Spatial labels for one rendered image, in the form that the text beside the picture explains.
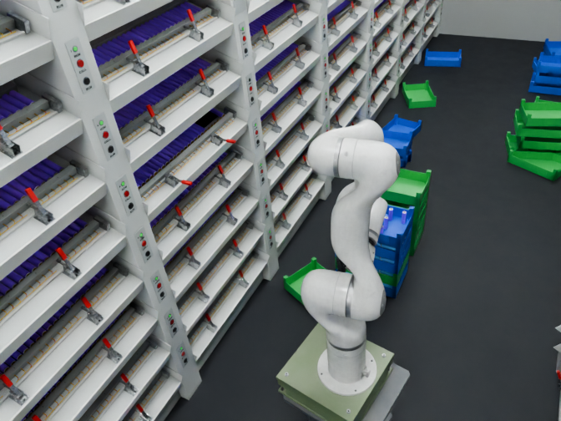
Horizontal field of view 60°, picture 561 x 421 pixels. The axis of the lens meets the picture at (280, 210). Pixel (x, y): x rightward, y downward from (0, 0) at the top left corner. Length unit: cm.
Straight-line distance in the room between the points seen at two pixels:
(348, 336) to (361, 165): 52
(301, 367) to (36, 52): 118
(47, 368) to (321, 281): 76
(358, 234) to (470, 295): 126
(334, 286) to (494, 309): 121
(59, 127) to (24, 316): 46
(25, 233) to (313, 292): 73
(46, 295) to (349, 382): 92
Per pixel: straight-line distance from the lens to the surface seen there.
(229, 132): 183
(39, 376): 147
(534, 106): 345
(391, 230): 221
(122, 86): 138
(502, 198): 303
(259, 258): 234
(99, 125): 131
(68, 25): 124
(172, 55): 152
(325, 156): 118
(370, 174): 117
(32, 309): 136
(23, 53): 117
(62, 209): 130
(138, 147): 146
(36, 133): 124
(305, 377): 166
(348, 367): 156
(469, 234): 274
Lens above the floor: 177
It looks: 39 degrees down
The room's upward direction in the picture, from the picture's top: 6 degrees counter-clockwise
